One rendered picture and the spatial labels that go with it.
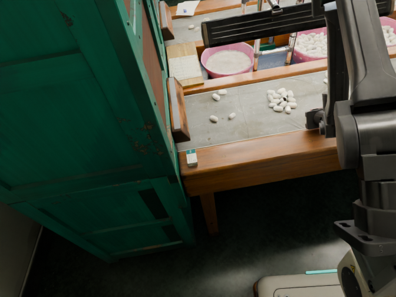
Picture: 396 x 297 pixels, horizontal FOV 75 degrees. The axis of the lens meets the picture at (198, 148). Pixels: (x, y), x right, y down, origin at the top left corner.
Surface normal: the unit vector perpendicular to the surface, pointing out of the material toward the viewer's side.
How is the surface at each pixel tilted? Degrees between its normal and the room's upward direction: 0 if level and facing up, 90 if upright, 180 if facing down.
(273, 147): 0
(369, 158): 40
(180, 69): 0
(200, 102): 0
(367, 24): 21
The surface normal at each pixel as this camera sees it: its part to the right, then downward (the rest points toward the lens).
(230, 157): -0.11, -0.58
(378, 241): -0.10, -0.99
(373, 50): -0.38, -0.34
